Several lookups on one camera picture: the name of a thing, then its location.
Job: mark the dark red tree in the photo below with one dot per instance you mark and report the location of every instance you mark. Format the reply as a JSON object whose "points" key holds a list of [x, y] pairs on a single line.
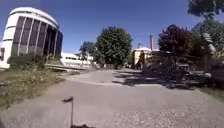
{"points": [[175, 40]]}

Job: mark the asphalt path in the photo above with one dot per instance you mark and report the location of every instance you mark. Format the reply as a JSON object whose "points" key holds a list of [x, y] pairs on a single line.
{"points": [[116, 103]]}

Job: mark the green bush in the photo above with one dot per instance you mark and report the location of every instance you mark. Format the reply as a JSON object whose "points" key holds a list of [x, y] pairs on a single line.
{"points": [[26, 61]]}

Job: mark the large green tree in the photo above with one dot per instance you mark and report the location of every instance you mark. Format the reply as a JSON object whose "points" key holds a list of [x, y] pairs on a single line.
{"points": [[113, 46]]}

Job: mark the small green tree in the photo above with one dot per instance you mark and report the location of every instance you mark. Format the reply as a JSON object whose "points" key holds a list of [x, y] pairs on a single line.
{"points": [[87, 48]]}

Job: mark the grass patch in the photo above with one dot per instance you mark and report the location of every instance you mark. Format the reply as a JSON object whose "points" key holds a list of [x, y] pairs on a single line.
{"points": [[23, 85]]}

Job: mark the group of green trees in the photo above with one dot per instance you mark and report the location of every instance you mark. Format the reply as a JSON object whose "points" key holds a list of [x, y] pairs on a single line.
{"points": [[213, 31]]}

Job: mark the grey ramp with railing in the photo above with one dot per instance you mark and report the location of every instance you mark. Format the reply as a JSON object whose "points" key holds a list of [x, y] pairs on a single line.
{"points": [[63, 67]]}

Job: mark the robot's own part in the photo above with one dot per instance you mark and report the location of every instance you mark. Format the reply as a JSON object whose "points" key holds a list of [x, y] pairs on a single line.
{"points": [[71, 113]]}

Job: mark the yellow building with chimney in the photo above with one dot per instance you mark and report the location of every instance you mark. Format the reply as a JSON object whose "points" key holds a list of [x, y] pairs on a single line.
{"points": [[141, 55]]}

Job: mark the round white building dark windows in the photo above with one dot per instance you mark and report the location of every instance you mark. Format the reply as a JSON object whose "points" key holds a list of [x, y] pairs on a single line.
{"points": [[30, 33]]}

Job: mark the pale tree trunk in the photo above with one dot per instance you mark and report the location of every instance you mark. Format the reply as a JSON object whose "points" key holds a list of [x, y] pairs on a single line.
{"points": [[210, 43]]}

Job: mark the low white building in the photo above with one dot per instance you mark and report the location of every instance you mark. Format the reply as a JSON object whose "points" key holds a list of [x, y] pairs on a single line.
{"points": [[71, 60]]}

